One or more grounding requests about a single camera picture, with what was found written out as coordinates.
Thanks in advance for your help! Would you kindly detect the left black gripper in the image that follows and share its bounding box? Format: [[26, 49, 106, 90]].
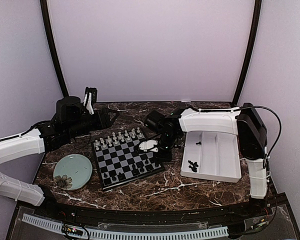
[[65, 107, 119, 140]]

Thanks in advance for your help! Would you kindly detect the white plastic tray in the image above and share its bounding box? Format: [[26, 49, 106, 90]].
[[179, 131, 242, 183]]

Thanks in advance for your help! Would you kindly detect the black chess pawn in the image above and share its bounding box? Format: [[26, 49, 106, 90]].
[[132, 164, 138, 176]]

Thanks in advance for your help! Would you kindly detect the black and white chessboard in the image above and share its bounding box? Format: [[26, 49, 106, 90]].
[[91, 127, 165, 191]]

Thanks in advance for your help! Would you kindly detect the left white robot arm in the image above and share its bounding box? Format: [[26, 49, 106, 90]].
[[0, 107, 120, 218]]

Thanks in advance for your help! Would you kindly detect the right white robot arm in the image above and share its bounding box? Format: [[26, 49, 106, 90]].
[[148, 103, 271, 217]]

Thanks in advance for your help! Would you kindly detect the black chess pieces pile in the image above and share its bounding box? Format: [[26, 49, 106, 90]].
[[188, 160, 199, 173]]

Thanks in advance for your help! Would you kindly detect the green floral ceramic plate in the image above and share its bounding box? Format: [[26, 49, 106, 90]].
[[53, 154, 93, 191]]

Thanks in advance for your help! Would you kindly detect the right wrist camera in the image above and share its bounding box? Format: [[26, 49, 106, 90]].
[[143, 110, 165, 133]]

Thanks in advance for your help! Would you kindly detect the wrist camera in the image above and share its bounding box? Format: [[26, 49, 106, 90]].
[[54, 87, 98, 124], [143, 110, 165, 133]]

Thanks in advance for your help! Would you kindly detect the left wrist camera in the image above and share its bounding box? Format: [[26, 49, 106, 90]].
[[54, 87, 98, 124]]

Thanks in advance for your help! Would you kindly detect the black front rail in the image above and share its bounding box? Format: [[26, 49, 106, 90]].
[[17, 194, 288, 226]]

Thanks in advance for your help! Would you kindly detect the white slotted cable duct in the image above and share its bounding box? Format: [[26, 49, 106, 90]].
[[21, 213, 229, 240]]

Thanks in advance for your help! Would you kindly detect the left black frame post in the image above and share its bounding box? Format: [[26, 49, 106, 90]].
[[39, 0, 69, 97]]

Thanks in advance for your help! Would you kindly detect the black frame post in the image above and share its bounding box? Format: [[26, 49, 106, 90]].
[[231, 0, 262, 107], [39, 0, 69, 97]]

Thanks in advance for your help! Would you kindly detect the right black frame post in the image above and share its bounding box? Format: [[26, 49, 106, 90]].
[[231, 0, 262, 107]]

